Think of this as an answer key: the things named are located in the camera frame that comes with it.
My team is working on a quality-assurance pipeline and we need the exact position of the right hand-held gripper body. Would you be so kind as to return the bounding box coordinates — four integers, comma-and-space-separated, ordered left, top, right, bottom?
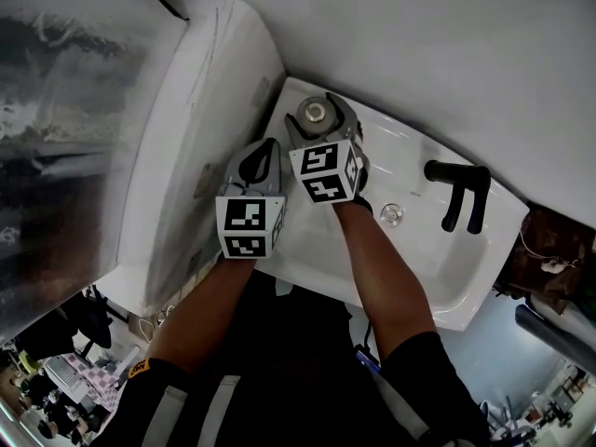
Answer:
288, 121, 372, 205

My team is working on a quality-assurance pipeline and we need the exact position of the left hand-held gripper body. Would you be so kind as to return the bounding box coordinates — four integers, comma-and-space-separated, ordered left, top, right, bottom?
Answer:
214, 174, 287, 261

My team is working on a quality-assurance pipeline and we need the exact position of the grey bottle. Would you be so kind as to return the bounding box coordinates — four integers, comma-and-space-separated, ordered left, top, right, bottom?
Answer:
296, 96, 338, 135

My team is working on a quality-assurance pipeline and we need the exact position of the person's right forearm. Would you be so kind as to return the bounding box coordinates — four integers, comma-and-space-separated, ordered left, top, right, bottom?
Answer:
330, 198, 438, 363

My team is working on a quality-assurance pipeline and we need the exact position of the person's left forearm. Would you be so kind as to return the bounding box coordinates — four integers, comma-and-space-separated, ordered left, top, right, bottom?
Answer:
147, 254, 255, 377

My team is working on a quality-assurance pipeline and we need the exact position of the chrome sink drain plug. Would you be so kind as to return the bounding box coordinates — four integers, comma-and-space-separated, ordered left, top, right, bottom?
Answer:
379, 203, 405, 227

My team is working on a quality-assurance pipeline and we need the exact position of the white sink counter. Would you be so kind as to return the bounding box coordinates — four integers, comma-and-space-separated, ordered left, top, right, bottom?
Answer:
259, 76, 532, 332

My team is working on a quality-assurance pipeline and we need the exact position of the white appliance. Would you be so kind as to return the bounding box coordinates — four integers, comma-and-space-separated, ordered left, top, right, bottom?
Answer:
95, 0, 287, 318

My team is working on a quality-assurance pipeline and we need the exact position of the black faucet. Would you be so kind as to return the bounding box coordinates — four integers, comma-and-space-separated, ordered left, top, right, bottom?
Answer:
423, 159, 493, 236

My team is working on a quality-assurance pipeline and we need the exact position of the person's black jacket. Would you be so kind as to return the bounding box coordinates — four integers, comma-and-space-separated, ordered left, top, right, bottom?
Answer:
88, 270, 491, 447

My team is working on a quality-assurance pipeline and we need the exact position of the frosted glass panel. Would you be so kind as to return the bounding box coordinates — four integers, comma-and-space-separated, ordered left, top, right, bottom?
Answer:
0, 0, 190, 346

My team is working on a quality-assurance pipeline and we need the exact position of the black chair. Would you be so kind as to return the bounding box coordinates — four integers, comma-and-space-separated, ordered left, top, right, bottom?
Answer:
59, 284, 114, 349

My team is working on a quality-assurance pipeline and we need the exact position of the blue object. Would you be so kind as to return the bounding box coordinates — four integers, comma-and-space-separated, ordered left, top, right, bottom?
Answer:
352, 344, 382, 373

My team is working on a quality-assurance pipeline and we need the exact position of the pink checkered cloth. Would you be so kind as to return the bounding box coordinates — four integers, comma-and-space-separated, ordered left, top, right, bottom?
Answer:
58, 350, 123, 407

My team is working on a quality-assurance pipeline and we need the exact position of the brown wooden stand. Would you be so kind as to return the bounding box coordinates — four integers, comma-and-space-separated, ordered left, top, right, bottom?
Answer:
492, 201, 596, 317

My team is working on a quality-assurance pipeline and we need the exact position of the grey rolled tube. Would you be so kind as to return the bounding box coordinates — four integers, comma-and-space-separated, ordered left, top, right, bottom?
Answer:
513, 304, 596, 360

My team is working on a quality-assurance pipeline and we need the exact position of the white cable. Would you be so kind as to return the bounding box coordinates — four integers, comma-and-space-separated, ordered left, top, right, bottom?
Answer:
138, 304, 176, 344

